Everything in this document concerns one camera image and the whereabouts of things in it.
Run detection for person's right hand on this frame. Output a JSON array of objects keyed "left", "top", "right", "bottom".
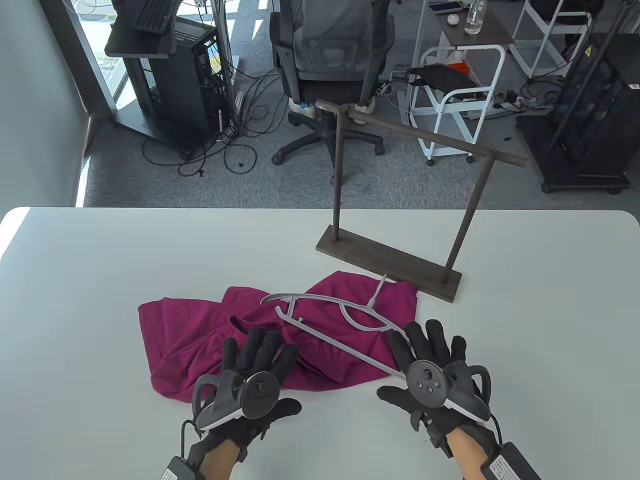
[{"left": 376, "top": 320, "right": 496, "bottom": 451}]

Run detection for person's left hand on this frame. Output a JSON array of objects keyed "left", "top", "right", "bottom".
[{"left": 192, "top": 327, "right": 303, "bottom": 451}]

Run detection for magenta shorts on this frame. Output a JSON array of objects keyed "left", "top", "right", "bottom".
[{"left": 137, "top": 270, "right": 420, "bottom": 403}]

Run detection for grey plastic hanger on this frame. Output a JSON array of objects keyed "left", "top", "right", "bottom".
[{"left": 260, "top": 273, "right": 408, "bottom": 377}]

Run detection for person's right forearm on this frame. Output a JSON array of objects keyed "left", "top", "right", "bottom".
[{"left": 445, "top": 429, "right": 496, "bottom": 480}]

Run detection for person's left forearm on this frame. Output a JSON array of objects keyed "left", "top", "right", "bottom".
[{"left": 200, "top": 440, "right": 242, "bottom": 480}]

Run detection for grey tracking controller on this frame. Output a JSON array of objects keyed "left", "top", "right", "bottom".
[
  {"left": 191, "top": 370, "right": 282, "bottom": 432},
  {"left": 406, "top": 360, "right": 493, "bottom": 422}
]

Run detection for dark wooden hanging rack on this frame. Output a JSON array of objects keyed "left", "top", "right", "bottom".
[{"left": 315, "top": 98, "right": 529, "bottom": 304}]

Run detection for black labelled sensor box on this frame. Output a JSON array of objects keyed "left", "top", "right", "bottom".
[
  {"left": 160, "top": 455, "right": 201, "bottom": 480},
  {"left": 480, "top": 442, "right": 543, "bottom": 480}
]

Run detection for white rolling cart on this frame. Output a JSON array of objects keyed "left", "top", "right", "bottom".
[{"left": 410, "top": 45, "right": 507, "bottom": 167}]

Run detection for white power strip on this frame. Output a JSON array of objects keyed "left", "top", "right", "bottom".
[{"left": 492, "top": 92, "right": 538, "bottom": 111}]

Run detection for black bag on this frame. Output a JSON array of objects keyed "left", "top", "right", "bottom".
[{"left": 407, "top": 64, "right": 481, "bottom": 93}]

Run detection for black wheeled equipment rack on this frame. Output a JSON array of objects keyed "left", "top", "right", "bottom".
[{"left": 515, "top": 35, "right": 640, "bottom": 196}]

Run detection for black mesh office chair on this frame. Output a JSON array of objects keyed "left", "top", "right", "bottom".
[{"left": 269, "top": 0, "right": 396, "bottom": 167}]

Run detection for black computer tower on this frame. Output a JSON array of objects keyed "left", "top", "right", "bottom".
[{"left": 150, "top": 17, "right": 223, "bottom": 133}]

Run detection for brown side table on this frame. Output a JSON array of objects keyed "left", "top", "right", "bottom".
[{"left": 436, "top": 4, "right": 516, "bottom": 48}]

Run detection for clear water bottle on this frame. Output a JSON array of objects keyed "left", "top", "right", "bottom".
[{"left": 464, "top": 0, "right": 488, "bottom": 36}]

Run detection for black monitor stand cart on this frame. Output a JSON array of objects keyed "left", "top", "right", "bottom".
[{"left": 104, "top": 20, "right": 222, "bottom": 151}]

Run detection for black keyboard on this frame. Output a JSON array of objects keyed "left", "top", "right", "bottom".
[{"left": 135, "top": 0, "right": 178, "bottom": 35}]

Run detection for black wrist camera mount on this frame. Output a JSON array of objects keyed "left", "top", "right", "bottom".
[{"left": 425, "top": 422, "right": 457, "bottom": 458}]

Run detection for tangle of black cables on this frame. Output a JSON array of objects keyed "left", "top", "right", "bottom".
[{"left": 142, "top": 55, "right": 301, "bottom": 178}]

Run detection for white metal frame cart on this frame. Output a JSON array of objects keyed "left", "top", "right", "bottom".
[{"left": 510, "top": 0, "right": 591, "bottom": 78}]

